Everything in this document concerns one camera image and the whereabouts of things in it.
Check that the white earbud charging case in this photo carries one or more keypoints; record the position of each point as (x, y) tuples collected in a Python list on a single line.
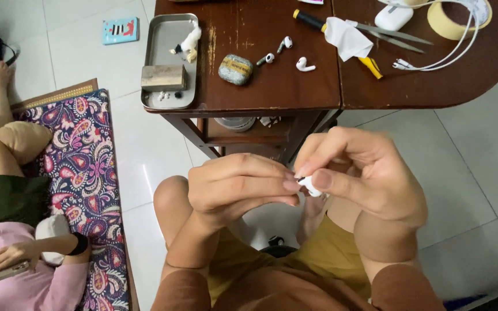
[(393, 17)]

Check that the person's left hand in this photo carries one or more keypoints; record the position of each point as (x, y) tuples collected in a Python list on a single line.
[(218, 185)]

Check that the grey stem earbud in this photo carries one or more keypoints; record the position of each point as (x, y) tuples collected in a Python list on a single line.
[(287, 42), (268, 58)]

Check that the yellow plastic pry tool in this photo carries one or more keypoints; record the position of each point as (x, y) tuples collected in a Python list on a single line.
[(371, 67)]

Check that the rectangular metal tray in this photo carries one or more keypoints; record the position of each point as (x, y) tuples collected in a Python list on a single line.
[(167, 43)]

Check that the small white fluffy toy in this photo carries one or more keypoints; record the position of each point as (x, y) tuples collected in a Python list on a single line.
[(190, 43)]

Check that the white cushion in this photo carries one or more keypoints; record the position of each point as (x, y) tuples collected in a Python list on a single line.
[(52, 229)]

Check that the clear jar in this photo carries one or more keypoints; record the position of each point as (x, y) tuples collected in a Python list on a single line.
[(235, 124)]

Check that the black chair base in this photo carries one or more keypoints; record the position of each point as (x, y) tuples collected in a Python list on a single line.
[(277, 247)]

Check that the person's leg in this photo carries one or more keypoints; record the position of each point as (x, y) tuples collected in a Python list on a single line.
[(171, 203), (314, 216)]

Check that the person's yellow shorts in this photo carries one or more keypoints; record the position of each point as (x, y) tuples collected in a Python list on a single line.
[(327, 255)]

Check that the person's brown shirt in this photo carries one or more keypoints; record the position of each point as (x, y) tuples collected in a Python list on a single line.
[(275, 293)]

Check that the dark brown wooden table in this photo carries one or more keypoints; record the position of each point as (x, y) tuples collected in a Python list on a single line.
[(275, 26)]

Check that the small white ear tips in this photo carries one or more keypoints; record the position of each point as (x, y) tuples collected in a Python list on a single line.
[(163, 96)]

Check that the person's right hand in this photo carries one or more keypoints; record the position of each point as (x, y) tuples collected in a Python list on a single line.
[(383, 181)]

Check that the person's left leg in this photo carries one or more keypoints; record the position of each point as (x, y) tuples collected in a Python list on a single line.
[(171, 203)]

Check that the pink white card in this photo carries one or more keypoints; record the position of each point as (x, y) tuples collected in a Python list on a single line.
[(311, 1)]

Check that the patterned small packet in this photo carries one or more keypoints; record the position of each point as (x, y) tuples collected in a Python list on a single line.
[(270, 121)]

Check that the white tissue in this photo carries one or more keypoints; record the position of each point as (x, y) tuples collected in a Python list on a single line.
[(348, 39)]

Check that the grey case with yellow band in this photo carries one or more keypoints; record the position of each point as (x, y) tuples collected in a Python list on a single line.
[(235, 69)]

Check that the paisley patterned mattress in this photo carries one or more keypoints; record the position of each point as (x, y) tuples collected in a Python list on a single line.
[(84, 172)]

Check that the person's right leg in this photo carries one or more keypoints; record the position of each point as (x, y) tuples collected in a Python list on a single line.
[(314, 216)]

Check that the beige masking tape roll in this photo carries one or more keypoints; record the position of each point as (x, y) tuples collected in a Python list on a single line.
[(441, 26)]

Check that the grey brown rectangular block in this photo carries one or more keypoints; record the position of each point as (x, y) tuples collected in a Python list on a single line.
[(163, 77)]

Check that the white earbud with black tip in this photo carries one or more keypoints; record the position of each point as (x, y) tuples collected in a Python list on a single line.
[(309, 187)]

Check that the person's left fingers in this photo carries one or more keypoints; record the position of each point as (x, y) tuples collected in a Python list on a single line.
[(266, 170)]

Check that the plain white earbud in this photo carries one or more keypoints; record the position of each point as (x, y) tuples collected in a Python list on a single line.
[(302, 64)]

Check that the black wristband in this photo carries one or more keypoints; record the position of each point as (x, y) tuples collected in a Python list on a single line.
[(79, 244)]

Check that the blue cloth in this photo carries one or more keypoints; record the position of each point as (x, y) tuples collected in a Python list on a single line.
[(463, 302)]

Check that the smartphone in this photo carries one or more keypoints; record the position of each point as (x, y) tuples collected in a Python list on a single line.
[(11, 271)]

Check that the metal tweezers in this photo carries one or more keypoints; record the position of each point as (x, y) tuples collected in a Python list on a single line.
[(396, 35)]

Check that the blue picture book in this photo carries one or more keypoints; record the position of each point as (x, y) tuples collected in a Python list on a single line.
[(120, 31)]

